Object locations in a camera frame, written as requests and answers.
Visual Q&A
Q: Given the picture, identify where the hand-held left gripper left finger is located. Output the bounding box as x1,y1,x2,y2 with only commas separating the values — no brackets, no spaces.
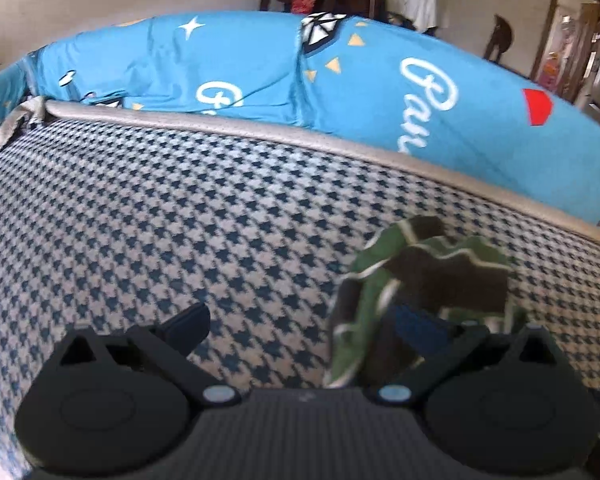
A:
47,304,241,407

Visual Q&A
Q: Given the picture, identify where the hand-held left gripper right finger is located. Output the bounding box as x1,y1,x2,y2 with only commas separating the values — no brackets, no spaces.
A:
377,305,556,406

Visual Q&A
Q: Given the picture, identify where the green brown striped t-shirt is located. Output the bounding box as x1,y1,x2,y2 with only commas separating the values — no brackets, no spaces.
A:
325,215,528,391

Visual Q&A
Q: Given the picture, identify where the houndstooth sofa seat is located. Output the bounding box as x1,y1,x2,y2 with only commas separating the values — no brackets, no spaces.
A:
0,99,600,480

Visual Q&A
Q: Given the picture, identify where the blue printed blanket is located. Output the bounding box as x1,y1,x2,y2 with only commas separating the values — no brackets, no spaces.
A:
30,10,600,241

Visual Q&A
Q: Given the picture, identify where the black chair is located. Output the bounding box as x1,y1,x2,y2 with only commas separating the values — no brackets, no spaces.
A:
482,15,513,63

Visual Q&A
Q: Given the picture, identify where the table with white tablecloth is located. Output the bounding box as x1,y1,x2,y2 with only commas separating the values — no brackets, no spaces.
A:
387,0,438,36

